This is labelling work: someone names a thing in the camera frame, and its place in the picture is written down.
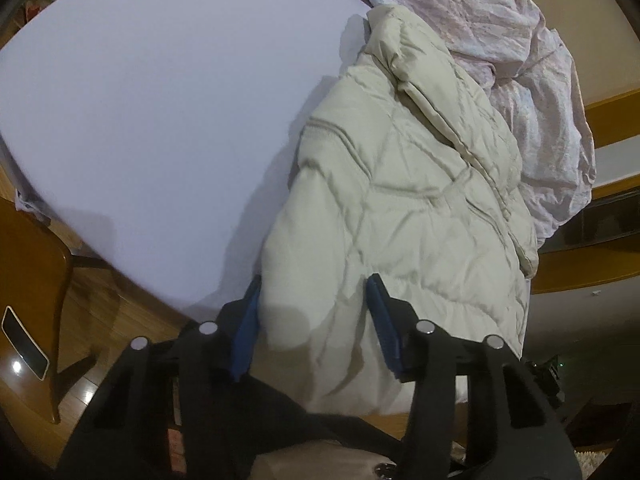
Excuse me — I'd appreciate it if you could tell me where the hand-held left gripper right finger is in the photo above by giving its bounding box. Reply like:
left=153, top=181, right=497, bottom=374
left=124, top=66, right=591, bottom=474
left=366, top=273, right=584, bottom=480

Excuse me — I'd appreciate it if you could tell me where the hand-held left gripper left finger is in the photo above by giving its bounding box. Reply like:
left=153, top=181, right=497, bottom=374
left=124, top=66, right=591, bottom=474
left=55, top=279, right=262, bottom=480

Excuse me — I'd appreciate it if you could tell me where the cream quilted puffer jacket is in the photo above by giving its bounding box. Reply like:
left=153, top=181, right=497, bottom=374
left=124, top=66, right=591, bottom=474
left=257, top=4, right=542, bottom=417

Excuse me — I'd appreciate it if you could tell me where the wooden bedside cabinet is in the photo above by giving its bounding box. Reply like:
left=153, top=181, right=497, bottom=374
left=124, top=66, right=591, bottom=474
left=530, top=91, right=640, bottom=297

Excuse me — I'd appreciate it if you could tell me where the black smartphone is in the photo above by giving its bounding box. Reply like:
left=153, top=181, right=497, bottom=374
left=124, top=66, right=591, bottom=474
left=1, top=305, right=51, bottom=382

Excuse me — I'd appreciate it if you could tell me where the wooden chair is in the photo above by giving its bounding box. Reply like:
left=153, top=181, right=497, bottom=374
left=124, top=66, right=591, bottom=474
left=0, top=194, right=101, bottom=426

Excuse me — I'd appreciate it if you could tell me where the pink floral blanket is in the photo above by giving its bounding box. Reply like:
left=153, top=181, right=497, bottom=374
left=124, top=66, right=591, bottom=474
left=327, top=0, right=599, bottom=242

